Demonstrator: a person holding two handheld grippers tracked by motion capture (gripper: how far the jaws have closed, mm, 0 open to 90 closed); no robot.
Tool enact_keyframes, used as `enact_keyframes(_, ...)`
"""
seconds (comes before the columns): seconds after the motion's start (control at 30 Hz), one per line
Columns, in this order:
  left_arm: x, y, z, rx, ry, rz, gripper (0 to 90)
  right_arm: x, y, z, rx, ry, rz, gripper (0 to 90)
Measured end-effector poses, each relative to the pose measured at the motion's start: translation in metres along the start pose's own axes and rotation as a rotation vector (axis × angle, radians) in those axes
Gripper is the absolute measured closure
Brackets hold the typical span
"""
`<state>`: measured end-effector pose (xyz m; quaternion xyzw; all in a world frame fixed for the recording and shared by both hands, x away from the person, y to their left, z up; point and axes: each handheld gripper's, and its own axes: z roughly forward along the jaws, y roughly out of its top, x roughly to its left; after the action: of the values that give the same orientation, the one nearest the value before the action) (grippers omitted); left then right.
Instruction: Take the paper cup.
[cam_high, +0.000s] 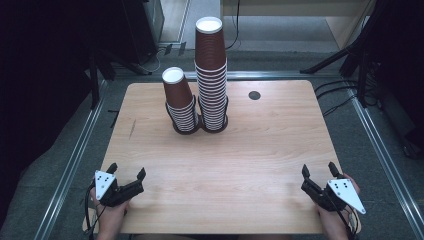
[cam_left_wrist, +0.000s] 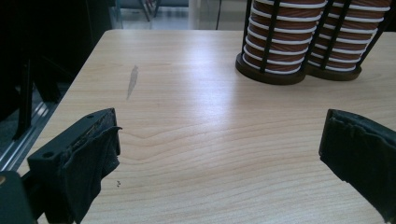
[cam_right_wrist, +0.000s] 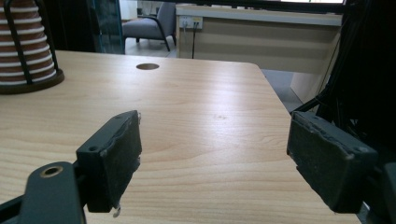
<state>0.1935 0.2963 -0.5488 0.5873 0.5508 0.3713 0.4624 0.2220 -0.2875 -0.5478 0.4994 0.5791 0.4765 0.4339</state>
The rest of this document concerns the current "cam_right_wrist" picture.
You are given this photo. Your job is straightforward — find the tall stack of brown cups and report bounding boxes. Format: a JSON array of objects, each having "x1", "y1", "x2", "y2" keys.
[{"x1": 0, "y1": 0, "x2": 58, "y2": 87}]

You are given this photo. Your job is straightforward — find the striped cup stack in holder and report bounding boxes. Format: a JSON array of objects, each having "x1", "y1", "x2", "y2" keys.
[{"x1": 0, "y1": 0, "x2": 65, "y2": 95}]

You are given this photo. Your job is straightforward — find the grey armchair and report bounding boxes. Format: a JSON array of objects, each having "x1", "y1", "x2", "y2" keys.
[{"x1": 121, "y1": 2, "x2": 177, "y2": 52}]

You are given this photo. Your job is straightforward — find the glass panel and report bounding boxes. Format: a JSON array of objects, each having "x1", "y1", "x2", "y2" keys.
[{"x1": 88, "y1": 0, "x2": 125, "y2": 55}]

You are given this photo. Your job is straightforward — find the beige counter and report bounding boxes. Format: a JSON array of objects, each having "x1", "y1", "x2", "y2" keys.
[{"x1": 176, "y1": 4, "x2": 344, "y2": 104}]

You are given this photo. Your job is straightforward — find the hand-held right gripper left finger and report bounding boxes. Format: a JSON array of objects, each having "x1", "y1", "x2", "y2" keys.
[{"x1": 75, "y1": 109, "x2": 143, "y2": 218}]

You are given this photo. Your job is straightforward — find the black tripod stand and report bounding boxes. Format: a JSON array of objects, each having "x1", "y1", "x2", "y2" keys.
[{"x1": 292, "y1": 0, "x2": 396, "y2": 147}]

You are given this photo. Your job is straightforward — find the black power cable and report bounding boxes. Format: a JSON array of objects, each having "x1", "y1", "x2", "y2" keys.
[{"x1": 191, "y1": 21, "x2": 199, "y2": 60}]

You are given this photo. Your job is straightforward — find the white wall socket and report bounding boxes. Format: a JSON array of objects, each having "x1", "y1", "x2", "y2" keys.
[{"x1": 179, "y1": 16, "x2": 204, "y2": 30}]

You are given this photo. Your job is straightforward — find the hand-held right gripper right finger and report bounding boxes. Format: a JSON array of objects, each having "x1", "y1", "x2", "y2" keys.
[{"x1": 286, "y1": 110, "x2": 379, "y2": 215}]

